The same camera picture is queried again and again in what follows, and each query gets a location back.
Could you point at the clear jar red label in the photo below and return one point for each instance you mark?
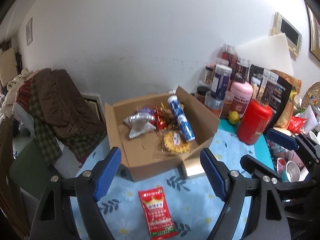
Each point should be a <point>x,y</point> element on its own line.
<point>228,55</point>

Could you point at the clear jar figure label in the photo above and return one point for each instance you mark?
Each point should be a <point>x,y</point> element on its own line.
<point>242,71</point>

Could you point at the blue floral tablecloth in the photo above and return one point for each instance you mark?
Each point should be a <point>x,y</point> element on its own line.
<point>190,205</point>

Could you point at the small wall picture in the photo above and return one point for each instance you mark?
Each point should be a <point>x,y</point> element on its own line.
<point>29,31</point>

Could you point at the clear jar tan contents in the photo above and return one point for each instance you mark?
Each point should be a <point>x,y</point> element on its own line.
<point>208,73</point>

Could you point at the cream framed wall panel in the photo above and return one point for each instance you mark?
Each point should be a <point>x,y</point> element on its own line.
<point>287,30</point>

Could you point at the cream cloth pile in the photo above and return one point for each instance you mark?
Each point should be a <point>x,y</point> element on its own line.
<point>17,81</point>

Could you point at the white framed panel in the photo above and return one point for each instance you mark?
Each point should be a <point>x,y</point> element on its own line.
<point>93,106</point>

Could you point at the brown gold cereal packet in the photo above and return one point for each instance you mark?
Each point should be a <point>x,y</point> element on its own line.
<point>172,120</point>

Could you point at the brown wooden furniture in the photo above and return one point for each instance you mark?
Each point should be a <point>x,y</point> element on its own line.
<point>7,180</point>

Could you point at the teal table mat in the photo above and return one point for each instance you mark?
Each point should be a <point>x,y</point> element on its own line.
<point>260,150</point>

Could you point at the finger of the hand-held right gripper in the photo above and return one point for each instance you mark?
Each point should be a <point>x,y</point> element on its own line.
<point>282,138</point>
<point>250,163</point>

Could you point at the silver purple snack packet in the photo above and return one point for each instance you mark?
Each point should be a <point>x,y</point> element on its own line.
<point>146,110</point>

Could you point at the dark green chair seat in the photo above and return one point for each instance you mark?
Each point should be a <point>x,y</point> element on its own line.
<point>30,165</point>

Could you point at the white pastry packet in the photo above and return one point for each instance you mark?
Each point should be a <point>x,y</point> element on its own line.
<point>140,130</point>

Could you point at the clear jar orange contents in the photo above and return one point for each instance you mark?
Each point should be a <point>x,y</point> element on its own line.
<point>215,105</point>

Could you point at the small gold box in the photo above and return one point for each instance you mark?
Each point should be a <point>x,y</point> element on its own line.
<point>193,167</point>

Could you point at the brown jacket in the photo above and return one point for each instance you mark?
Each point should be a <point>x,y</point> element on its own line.
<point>65,105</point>

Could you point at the orange-red snack packet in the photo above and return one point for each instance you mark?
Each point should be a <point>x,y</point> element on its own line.
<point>162,125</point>

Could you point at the dark lid jar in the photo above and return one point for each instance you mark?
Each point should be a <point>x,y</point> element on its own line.
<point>201,93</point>

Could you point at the clear waffle packet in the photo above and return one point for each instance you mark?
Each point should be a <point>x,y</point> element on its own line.
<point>175,142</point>

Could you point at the clear jar red-brown contents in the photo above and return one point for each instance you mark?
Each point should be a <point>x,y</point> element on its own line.
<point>227,105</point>

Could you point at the woven round tray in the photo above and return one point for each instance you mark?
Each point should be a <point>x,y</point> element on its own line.
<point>312,95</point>

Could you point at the clear jar dark blue label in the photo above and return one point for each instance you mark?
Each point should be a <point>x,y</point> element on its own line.
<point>220,82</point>

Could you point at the black printed pouch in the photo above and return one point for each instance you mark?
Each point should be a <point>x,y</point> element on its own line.
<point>255,72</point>

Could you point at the blue tablet tube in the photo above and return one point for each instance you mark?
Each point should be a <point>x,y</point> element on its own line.
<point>181,120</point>

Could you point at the red packet with green stripe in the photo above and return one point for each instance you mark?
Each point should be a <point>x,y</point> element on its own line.
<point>156,212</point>

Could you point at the green plaid cloth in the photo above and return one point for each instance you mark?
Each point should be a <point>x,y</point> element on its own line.
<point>42,135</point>

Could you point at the brown cardboard box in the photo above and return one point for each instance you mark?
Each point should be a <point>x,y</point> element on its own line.
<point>150,167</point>

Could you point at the white foam board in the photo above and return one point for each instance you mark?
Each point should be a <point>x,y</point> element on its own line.
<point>270,52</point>

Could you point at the small red packet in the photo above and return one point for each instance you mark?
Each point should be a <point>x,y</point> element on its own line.
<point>297,123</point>

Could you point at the yellow-green fruit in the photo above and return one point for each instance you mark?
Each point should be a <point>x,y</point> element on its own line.
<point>234,117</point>

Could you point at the black snack bag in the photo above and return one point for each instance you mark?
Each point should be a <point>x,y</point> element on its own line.
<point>295,85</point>

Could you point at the red striped cloth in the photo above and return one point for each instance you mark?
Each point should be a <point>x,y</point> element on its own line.
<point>23,93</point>

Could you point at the pink paper cup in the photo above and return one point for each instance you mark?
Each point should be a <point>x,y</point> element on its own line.
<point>282,163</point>

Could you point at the dark framed wall picture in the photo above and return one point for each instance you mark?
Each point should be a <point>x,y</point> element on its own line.
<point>315,30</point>

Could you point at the red yellow snack packet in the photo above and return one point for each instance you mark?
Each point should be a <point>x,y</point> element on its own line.
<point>158,112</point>

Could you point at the pink bottle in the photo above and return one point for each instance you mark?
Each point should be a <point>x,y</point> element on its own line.
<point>240,97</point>

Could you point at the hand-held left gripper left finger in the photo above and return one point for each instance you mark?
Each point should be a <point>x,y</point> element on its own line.
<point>107,172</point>

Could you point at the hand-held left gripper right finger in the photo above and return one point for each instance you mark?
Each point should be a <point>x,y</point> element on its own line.
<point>212,172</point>

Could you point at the large black printed bag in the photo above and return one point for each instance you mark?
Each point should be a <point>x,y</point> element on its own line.
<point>283,92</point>

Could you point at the large red bottle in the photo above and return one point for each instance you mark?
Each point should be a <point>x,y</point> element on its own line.
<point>253,122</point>

